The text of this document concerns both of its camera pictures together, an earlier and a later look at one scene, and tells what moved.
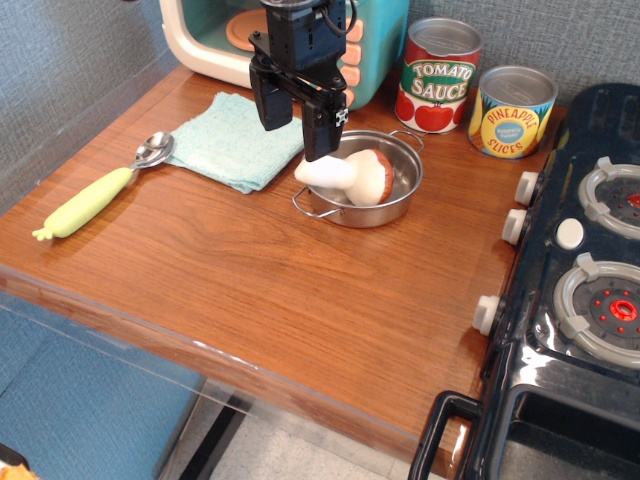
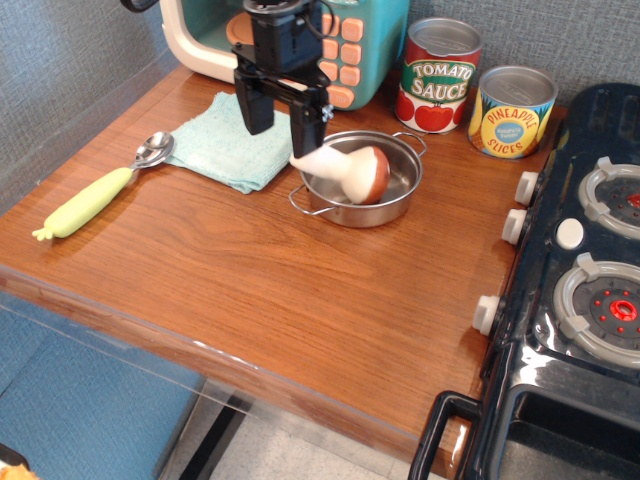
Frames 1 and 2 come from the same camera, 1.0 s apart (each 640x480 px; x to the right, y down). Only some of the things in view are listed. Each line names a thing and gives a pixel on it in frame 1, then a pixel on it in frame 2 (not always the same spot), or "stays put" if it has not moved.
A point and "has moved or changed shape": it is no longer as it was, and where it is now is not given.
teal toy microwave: [209, 39] stays put
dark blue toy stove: [559, 391] stays put
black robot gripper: [305, 42] -> [286, 47]
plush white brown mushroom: [366, 174] has moved or changed shape
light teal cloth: [229, 144] stays put
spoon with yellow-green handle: [85, 204] stays put
